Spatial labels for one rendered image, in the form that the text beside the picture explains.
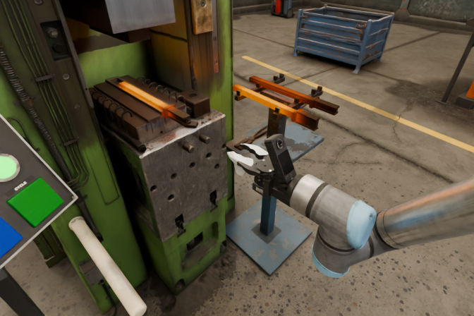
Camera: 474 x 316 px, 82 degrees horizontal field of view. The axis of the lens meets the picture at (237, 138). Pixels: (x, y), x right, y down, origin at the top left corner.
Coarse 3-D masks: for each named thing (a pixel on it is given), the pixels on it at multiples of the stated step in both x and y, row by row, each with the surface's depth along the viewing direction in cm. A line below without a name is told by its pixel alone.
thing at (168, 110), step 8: (128, 88) 107; (136, 88) 107; (144, 96) 101; (152, 96) 101; (152, 104) 97; (160, 104) 95; (168, 104) 95; (168, 112) 93; (176, 112) 90; (184, 112) 90; (176, 120) 90; (184, 120) 88
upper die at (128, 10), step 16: (64, 0) 85; (80, 0) 77; (96, 0) 70; (112, 0) 68; (128, 0) 71; (144, 0) 74; (160, 0) 77; (80, 16) 82; (96, 16) 74; (112, 16) 70; (128, 16) 72; (144, 16) 76; (160, 16) 79; (112, 32) 71
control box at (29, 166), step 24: (0, 120) 57; (0, 144) 56; (24, 144) 59; (24, 168) 58; (48, 168) 62; (0, 192) 54; (72, 192) 65; (0, 216) 53; (48, 216) 59; (24, 240) 55; (0, 264) 51
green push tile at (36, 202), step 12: (36, 180) 59; (24, 192) 56; (36, 192) 58; (48, 192) 60; (12, 204) 54; (24, 204) 56; (36, 204) 57; (48, 204) 59; (60, 204) 61; (24, 216) 55; (36, 216) 57
